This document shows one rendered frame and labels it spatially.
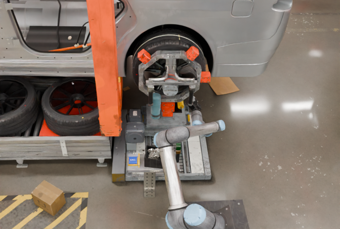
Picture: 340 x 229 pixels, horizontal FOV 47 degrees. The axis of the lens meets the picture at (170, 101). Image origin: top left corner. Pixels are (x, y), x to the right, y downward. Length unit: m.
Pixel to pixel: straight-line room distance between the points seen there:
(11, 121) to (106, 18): 1.55
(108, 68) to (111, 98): 0.30
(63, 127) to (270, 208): 2.00
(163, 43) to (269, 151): 1.63
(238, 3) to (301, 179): 1.80
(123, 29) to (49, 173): 1.53
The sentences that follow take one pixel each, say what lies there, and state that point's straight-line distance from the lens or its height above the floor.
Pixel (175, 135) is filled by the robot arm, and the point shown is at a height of 0.91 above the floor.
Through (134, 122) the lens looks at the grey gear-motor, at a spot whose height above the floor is 0.39.
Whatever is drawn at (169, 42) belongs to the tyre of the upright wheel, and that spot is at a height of 1.18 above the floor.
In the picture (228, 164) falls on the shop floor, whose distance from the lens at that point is 3.93.
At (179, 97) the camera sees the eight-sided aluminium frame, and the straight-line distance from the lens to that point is 3.59.
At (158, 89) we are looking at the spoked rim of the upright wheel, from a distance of 3.63.
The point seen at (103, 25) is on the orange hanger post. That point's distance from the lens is 2.67.
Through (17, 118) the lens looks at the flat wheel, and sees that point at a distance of 3.77.
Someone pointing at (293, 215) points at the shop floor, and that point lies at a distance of 3.76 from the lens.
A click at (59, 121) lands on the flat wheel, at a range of 3.63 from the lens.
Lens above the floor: 3.05
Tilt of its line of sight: 43 degrees down
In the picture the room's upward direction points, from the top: 4 degrees clockwise
